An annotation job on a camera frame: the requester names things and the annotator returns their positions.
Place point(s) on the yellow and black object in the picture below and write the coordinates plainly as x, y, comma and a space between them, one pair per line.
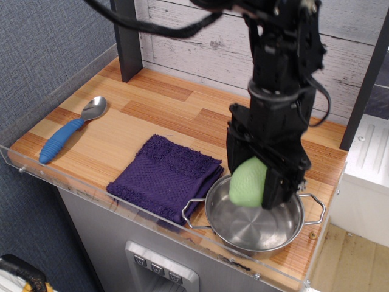
18, 275

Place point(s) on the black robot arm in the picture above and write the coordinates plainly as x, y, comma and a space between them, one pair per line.
286, 50

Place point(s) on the blue handled metal spoon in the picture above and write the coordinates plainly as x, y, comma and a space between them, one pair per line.
93, 110

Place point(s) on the green plastic lime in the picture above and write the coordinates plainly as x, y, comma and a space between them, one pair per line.
247, 183

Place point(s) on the silver dispenser button panel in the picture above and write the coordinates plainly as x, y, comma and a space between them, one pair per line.
154, 272

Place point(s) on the purple folded towel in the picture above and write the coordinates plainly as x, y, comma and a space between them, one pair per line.
164, 177

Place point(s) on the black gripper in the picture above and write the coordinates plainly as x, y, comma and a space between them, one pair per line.
270, 128

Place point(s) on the white appliance at right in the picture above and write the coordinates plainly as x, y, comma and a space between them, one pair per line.
360, 204

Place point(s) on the stainless steel pot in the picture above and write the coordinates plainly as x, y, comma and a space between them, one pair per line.
252, 231

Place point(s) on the black shelf post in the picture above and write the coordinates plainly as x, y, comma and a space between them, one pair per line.
127, 41
366, 88

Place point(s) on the black right shelf post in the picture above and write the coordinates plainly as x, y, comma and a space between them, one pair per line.
366, 88

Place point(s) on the black left shelf post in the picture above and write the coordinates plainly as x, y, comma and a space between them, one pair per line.
127, 41

